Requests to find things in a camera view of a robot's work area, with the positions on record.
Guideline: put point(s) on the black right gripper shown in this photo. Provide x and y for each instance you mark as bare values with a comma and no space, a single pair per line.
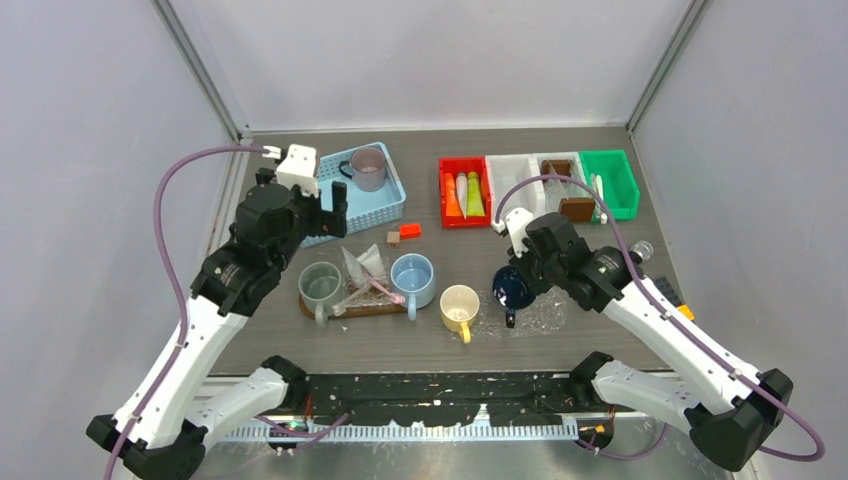
522,262

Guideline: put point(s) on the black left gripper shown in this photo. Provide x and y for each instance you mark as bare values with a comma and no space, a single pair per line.
331,222

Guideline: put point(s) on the dark blue mug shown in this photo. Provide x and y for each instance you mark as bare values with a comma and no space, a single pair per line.
511,293

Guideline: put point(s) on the mauve mug black handle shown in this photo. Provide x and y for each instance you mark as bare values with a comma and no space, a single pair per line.
366,168

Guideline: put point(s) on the grey-green mug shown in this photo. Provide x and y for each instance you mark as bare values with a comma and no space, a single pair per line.
321,288

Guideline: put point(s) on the white toothpaste tube red cap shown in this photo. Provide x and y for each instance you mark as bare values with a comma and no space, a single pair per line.
356,271

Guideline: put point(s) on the cream mug yellow handle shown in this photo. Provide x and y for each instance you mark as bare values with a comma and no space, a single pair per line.
459,306

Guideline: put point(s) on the clear textured acrylic holder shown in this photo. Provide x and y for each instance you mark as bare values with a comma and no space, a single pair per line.
368,290

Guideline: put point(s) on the light blue mug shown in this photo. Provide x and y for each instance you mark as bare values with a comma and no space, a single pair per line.
413,276

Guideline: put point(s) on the pink toothbrush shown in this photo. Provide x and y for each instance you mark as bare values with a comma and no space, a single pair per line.
395,298

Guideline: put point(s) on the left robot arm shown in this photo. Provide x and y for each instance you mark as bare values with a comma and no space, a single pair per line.
162,431

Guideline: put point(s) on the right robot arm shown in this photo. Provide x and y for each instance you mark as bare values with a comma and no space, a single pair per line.
727,406

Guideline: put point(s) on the clear textured oval tray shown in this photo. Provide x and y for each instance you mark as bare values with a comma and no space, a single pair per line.
548,314

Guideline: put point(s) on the yellow-green toothpaste tube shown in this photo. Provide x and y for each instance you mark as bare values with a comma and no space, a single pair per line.
475,204

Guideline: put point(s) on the orange toothpaste tube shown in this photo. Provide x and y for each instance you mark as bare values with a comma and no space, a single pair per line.
452,205

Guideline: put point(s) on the small white toothpaste tube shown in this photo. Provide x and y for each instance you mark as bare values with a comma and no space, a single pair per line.
461,182

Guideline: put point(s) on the oval wooden tray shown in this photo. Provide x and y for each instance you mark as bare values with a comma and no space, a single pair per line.
371,310

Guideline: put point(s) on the brown wooden holder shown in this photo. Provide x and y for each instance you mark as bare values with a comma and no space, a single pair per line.
578,209

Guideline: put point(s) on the white plastic bin right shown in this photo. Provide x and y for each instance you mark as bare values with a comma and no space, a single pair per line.
561,163

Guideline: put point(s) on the white plastic bin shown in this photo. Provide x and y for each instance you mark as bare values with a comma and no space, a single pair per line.
561,163
506,171

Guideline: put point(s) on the light blue perforated basket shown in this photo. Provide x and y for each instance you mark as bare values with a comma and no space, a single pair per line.
365,209

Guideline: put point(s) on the black microphone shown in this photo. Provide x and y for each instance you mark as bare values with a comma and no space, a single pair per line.
642,251

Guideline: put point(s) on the green plastic bin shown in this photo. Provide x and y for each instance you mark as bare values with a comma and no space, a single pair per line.
608,172

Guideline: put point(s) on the white plastic bin left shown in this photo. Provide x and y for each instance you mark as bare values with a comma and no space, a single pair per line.
506,171

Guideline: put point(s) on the small wooden cube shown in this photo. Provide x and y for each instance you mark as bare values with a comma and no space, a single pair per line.
393,239

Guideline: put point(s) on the dark grey studded baseplate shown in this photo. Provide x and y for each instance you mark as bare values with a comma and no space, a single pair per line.
668,291

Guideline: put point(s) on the orange block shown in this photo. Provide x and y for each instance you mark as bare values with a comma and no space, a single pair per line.
410,231

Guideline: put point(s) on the red plastic bin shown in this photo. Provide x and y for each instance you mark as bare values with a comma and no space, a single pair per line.
454,166

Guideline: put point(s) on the yellow toy brick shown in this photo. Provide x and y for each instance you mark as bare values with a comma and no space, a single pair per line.
686,312

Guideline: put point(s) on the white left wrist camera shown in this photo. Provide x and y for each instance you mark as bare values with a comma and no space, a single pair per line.
297,166

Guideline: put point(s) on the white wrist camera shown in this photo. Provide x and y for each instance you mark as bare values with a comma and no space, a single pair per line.
297,166
513,225

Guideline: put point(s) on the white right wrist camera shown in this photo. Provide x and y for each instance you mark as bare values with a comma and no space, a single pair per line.
513,225

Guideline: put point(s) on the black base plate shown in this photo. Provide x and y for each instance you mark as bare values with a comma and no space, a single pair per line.
440,399

